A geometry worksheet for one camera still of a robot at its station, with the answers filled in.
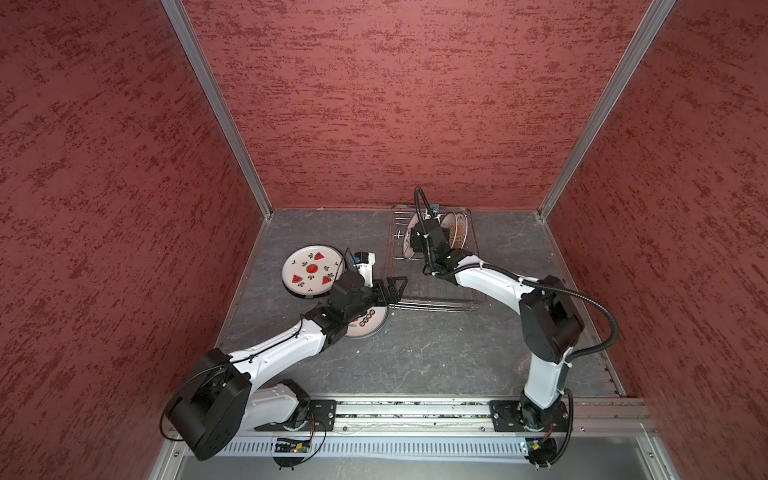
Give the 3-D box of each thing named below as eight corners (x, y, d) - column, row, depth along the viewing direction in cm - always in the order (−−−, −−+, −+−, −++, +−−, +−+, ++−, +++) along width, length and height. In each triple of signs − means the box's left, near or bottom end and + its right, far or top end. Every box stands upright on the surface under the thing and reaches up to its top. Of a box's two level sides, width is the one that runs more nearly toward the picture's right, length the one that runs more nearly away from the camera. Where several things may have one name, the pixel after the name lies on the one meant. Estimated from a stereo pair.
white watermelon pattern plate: (278, 299, 98) (274, 293, 94) (291, 250, 110) (289, 244, 107) (340, 299, 98) (338, 293, 95) (346, 251, 111) (345, 244, 108)
